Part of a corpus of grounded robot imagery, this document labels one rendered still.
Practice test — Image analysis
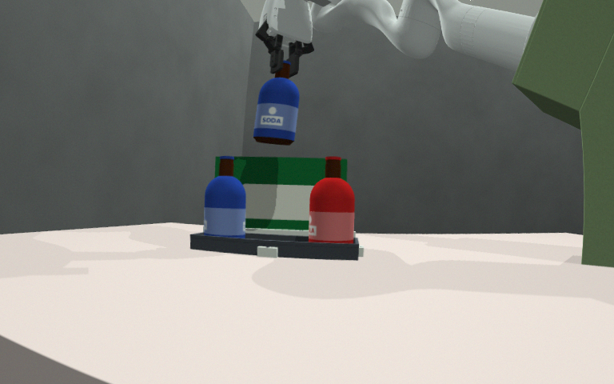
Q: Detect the blue-labeled bottle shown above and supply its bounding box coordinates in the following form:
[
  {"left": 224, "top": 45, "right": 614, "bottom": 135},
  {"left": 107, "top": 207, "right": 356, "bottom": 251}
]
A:
[
  {"left": 204, "top": 156, "right": 246, "bottom": 238},
  {"left": 253, "top": 60, "right": 300, "bottom": 145}
]

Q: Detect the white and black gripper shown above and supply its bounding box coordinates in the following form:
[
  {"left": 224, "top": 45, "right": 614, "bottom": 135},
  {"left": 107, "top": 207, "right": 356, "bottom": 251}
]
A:
[{"left": 255, "top": 0, "right": 314, "bottom": 78}]

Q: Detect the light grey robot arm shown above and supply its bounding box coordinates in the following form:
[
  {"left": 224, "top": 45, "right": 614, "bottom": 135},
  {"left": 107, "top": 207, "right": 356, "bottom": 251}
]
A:
[{"left": 307, "top": 0, "right": 538, "bottom": 71}]

